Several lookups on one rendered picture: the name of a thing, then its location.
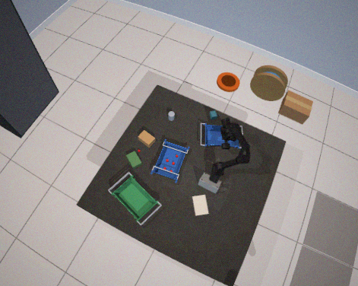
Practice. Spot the small teal block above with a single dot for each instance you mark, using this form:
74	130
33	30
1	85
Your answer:
213	114

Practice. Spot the green rectangular block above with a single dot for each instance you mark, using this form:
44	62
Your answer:
134	160

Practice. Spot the orange block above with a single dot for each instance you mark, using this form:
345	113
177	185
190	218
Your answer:
146	138

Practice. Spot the blue plastic tray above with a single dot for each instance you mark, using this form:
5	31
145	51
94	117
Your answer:
170	154

